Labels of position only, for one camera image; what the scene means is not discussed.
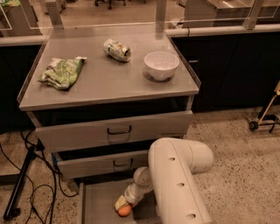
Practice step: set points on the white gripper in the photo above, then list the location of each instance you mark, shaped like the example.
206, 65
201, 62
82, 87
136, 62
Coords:
130, 198

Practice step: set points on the orange fruit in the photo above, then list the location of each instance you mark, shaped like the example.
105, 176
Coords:
124, 211

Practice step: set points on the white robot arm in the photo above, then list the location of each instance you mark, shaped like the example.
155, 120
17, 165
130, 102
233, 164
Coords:
169, 175

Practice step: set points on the bottom grey drawer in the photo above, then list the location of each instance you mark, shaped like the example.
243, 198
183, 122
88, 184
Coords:
97, 205

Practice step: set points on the grey drawer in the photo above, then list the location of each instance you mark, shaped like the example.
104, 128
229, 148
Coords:
97, 205
76, 136
103, 159

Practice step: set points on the middle grey drawer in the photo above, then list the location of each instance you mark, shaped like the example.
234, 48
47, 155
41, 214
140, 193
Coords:
103, 159

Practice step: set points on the top grey drawer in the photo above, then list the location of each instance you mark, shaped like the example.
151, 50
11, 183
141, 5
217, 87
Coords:
76, 136

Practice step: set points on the grey drawer cabinet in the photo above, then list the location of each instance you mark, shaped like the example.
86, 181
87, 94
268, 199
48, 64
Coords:
106, 88

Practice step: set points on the black stand pole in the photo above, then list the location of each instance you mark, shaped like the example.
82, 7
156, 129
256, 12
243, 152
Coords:
11, 211

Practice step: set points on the green chip bag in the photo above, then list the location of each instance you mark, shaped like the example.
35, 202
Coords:
61, 74

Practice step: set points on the white bowl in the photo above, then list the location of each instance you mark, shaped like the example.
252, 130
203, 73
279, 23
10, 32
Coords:
161, 65

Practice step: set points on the crushed soda can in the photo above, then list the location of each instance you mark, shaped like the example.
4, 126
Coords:
117, 50

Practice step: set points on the black office chair base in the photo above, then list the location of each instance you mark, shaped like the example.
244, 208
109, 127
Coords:
110, 3

